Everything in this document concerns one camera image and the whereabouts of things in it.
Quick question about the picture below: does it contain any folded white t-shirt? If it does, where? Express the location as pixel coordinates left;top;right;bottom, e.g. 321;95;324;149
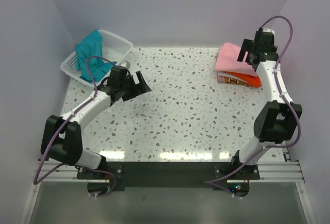
218;71;236;78

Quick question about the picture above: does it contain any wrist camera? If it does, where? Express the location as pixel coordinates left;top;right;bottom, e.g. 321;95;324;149
121;61;130;69
260;27;275;35

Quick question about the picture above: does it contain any aluminium frame rail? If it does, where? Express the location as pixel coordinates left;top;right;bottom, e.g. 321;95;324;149
258;160;305;183

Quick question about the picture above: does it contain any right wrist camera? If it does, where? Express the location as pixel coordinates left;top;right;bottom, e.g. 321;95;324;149
260;27;275;35

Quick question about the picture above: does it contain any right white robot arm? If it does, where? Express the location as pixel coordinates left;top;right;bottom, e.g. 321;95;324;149
229;28;302;179

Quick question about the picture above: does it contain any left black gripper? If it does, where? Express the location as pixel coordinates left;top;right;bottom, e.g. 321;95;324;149
120;71;151;102

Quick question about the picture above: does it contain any folded light pink garment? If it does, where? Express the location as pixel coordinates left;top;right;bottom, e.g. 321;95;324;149
217;75;227;83

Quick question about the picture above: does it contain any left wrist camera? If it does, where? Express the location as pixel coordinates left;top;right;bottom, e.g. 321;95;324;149
121;61;130;69

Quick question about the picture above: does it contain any white plastic basket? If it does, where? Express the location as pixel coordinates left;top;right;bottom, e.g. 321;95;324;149
60;29;133;87

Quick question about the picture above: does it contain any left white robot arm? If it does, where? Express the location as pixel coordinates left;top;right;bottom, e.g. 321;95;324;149
41;66;151;179

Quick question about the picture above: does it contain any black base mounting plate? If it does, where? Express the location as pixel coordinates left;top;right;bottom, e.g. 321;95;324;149
77;162;260;194

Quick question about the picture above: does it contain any teal t-shirt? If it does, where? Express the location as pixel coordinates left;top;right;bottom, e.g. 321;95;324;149
75;30;117;83

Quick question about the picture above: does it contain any folded patterned orange garment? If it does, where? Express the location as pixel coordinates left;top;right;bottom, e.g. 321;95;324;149
224;77;249;86

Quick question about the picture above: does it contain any folded orange t-shirt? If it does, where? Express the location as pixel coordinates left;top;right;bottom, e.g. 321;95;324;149
227;72;261;88

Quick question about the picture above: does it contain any pink t-shirt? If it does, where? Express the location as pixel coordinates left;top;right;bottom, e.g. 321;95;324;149
214;42;257;76

